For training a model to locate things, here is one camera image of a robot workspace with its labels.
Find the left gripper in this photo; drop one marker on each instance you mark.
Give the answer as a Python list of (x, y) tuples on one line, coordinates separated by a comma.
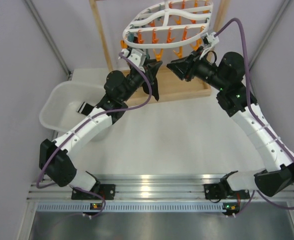
[(151, 67)]

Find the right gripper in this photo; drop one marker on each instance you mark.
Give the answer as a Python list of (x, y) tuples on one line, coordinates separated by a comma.
[(185, 68)]

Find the black sock white stripes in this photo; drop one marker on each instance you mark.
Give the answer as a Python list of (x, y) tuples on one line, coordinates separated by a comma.
[(154, 87)]

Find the white clip hanger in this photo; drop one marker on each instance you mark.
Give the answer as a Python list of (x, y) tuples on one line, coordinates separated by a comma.
[(169, 24)]

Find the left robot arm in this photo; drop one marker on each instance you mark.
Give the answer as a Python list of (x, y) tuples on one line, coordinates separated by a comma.
[(56, 156)]

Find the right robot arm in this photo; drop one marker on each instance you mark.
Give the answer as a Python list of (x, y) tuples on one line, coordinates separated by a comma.
[(243, 108)]

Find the orange clothespin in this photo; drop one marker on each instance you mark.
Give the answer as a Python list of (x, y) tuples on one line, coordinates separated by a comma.
[(158, 54), (197, 44), (179, 53), (123, 45)]

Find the wooden tray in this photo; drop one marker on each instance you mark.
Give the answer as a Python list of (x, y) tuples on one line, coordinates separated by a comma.
[(171, 88)]

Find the teal clothespin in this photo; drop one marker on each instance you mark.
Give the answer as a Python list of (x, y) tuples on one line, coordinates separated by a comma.
[(131, 37)]

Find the white plastic bin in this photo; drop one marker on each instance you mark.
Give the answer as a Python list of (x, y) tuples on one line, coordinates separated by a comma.
[(60, 111)]

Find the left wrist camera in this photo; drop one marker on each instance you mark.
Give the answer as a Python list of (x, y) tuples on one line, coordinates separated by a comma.
[(136, 56)]

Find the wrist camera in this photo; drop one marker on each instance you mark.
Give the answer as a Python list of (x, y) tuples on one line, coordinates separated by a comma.
[(210, 41), (136, 56)]

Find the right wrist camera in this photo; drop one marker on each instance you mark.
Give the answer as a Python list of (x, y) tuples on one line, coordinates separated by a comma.
[(210, 41)]

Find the left wooden post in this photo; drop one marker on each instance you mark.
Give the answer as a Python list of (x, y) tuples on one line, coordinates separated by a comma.
[(100, 29)]

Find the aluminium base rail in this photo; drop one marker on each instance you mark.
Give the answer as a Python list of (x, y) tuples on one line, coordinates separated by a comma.
[(192, 193)]

